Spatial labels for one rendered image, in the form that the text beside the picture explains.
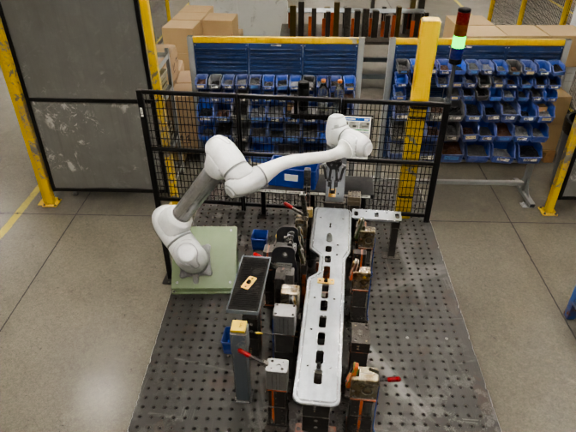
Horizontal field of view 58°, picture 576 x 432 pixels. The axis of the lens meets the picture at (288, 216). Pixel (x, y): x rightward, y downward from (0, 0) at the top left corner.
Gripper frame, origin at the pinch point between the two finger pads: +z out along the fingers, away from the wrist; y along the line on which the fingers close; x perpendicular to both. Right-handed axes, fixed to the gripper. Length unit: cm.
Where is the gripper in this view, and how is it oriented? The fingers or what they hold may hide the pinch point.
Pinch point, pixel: (333, 186)
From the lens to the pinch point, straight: 283.4
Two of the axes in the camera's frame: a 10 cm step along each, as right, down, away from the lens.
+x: 1.1, -5.7, 8.2
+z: 0.0, 8.2, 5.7
